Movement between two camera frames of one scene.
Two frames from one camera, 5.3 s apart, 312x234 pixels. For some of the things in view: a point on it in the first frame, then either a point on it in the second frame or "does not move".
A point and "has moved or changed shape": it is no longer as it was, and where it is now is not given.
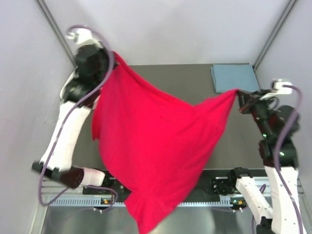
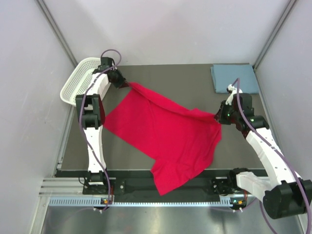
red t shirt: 151,142 has moved or changed shape
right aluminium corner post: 289,6 does not move
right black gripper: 249,98 → 219,116
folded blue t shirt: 229,77 does not move
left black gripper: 103,52 → 122,80
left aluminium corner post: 45,11 does not move
